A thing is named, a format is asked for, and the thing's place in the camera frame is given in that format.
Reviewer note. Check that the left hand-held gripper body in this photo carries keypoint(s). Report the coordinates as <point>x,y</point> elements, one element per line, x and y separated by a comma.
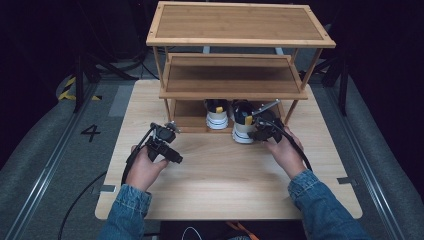
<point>163,136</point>

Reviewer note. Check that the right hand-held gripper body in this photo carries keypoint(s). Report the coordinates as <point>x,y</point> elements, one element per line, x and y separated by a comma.
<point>268,125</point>

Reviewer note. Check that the white navy sneaker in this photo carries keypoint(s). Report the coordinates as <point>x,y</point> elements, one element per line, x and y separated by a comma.
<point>242,128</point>
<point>217,118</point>

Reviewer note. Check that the wooden three-tier shoe rack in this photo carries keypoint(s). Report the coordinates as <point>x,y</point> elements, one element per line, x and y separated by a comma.
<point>233,26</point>

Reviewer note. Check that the person's left hand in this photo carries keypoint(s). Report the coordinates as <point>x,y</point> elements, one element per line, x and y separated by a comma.
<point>145,171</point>

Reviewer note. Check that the person's right hand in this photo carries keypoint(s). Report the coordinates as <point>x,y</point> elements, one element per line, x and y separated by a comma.
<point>288,155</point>

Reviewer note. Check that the grey tape piece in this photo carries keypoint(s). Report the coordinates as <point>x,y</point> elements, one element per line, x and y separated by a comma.
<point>347,181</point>
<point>108,188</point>

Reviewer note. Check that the black metal stand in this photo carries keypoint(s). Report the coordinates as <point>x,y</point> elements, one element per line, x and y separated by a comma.
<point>80,80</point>
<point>343,80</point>

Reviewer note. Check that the yellow black hazard tape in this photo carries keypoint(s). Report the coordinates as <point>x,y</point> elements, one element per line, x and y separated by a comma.
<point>68,95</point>

